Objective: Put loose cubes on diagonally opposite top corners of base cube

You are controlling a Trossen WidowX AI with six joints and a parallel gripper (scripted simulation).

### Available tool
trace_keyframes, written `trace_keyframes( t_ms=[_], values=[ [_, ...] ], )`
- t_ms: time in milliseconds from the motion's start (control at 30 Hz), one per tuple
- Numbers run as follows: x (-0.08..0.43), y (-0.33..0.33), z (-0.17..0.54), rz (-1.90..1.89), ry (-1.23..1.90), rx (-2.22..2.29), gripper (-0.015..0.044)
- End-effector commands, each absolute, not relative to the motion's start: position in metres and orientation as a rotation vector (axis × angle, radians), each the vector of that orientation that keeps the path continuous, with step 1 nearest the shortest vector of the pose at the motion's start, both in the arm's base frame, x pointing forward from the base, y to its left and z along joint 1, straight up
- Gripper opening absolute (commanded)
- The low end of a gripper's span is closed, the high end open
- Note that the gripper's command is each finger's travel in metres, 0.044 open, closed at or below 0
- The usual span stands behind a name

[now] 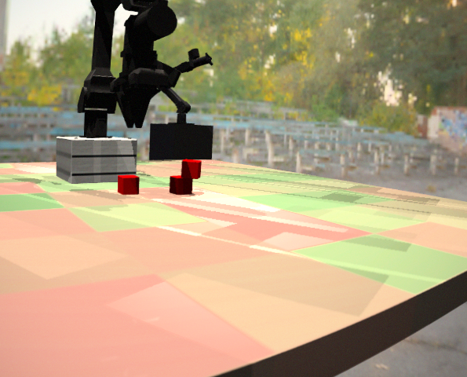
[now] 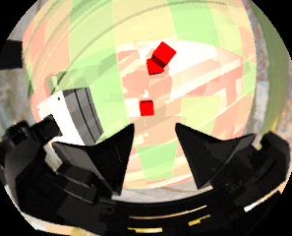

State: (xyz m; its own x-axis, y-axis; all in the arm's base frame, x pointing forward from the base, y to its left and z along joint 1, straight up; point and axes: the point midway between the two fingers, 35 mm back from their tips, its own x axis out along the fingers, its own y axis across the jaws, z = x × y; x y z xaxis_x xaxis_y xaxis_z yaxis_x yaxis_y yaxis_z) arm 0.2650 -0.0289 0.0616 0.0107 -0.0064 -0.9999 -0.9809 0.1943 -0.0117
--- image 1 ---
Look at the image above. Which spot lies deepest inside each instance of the red cube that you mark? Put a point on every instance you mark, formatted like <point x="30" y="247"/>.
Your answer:
<point x="180" y="186"/>
<point x="191" y="168"/>
<point x="128" y="184"/>

